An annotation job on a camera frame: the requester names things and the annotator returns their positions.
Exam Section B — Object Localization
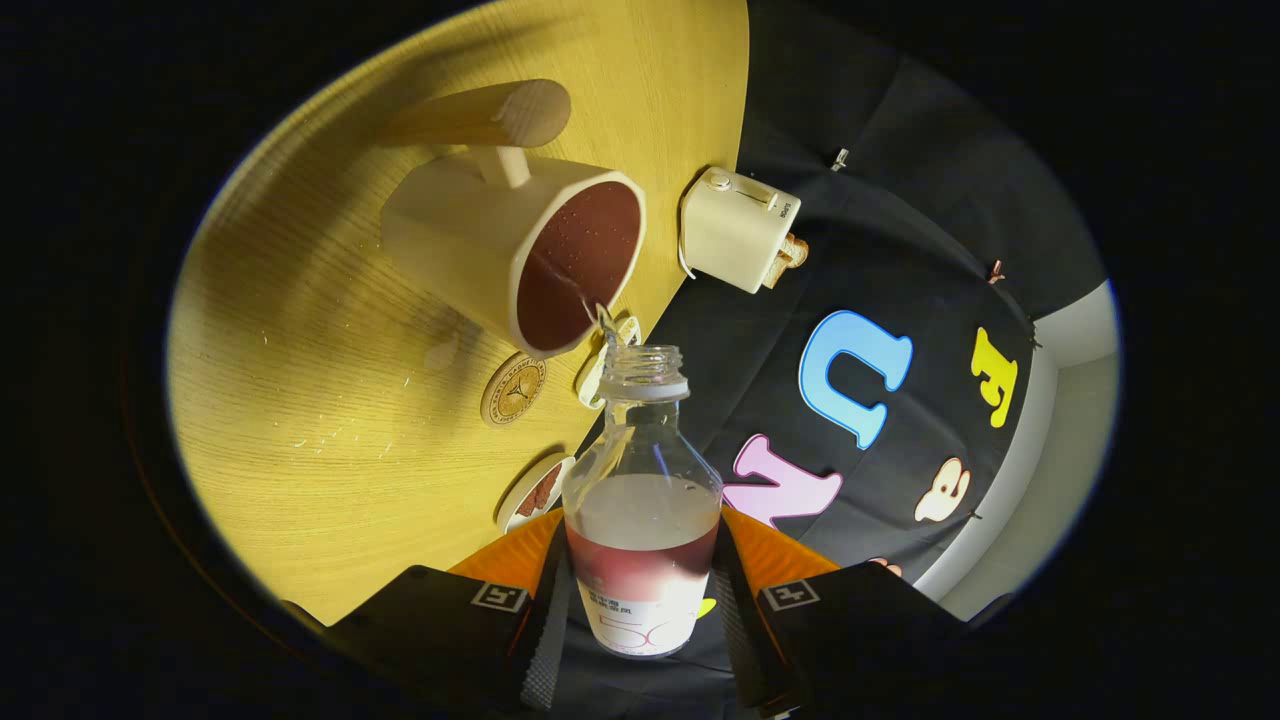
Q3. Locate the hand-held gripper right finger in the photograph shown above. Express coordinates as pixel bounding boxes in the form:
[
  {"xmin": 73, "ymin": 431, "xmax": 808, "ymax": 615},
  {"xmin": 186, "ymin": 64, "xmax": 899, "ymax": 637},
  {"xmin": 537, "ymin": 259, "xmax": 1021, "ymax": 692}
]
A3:
[{"xmin": 708, "ymin": 505, "xmax": 1001, "ymax": 719}]

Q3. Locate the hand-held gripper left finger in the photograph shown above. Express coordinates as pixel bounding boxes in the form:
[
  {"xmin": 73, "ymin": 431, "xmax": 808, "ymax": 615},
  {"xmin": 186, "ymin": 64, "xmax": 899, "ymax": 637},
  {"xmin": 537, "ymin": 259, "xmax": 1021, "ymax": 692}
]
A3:
[{"xmin": 285, "ymin": 507, "xmax": 576, "ymax": 716}]

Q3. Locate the clear juice bottle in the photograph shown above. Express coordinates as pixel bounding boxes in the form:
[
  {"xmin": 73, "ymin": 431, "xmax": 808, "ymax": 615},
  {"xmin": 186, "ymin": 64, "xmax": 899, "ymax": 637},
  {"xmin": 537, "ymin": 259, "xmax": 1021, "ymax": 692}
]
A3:
[{"xmin": 562, "ymin": 344, "xmax": 724, "ymax": 659}]

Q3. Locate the round cork coaster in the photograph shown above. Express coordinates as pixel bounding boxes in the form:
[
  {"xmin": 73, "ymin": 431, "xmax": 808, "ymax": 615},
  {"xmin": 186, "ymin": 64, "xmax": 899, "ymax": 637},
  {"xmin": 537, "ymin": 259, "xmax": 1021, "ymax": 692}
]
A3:
[{"xmin": 480, "ymin": 355, "xmax": 548, "ymax": 428}]

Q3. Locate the cream cup with wooden handle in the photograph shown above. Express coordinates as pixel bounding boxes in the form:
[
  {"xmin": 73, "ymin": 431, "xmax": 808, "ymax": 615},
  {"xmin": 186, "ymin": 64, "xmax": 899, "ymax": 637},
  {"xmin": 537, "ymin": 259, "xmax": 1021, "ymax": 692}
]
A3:
[{"xmin": 378, "ymin": 79, "xmax": 647, "ymax": 359}]

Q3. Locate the round white plate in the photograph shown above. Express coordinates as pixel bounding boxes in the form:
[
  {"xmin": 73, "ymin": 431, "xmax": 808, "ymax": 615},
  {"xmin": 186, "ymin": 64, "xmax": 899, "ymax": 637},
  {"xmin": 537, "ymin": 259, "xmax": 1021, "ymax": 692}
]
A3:
[{"xmin": 497, "ymin": 452, "xmax": 576, "ymax": 534}]

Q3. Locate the red meat patty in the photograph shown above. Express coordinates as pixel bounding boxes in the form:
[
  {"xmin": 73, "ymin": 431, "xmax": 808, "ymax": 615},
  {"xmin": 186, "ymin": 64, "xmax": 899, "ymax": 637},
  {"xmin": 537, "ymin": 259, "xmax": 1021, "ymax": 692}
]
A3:
[{"xmin": 518, "ymin": 462, "xmax": 563, "ymax": 518}]

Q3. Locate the small white dish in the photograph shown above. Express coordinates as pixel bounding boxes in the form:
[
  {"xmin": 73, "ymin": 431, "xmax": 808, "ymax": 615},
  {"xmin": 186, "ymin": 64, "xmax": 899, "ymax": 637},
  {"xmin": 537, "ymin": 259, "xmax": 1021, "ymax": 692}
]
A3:
[{"xmin": 577, "ymin": 315, "xmax": 642, "ymax": 409}]

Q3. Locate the wooden table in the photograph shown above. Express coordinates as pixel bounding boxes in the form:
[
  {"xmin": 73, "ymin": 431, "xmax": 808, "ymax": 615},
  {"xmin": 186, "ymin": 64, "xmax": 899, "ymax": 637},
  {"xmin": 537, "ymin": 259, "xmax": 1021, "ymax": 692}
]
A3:
[{"xmin": 165, "ymin": 0, "xmax": 751, "ymax": 626}]

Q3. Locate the cream toaster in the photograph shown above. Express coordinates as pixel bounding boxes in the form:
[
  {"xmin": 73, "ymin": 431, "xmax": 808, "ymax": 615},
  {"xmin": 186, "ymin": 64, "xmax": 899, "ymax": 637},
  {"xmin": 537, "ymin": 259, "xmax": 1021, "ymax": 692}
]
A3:
[{"xmin": 680, "ymin": 167, "xmax": 803, "ymax": 295}]

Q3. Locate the black backdrop cloth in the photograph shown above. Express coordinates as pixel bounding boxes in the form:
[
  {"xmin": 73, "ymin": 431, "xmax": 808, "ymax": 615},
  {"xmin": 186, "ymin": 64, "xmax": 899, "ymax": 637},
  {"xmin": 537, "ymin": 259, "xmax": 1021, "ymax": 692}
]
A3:
[{"xmin": 550, "ymin": 0, "xmax": 1111, "ymax": 716}]

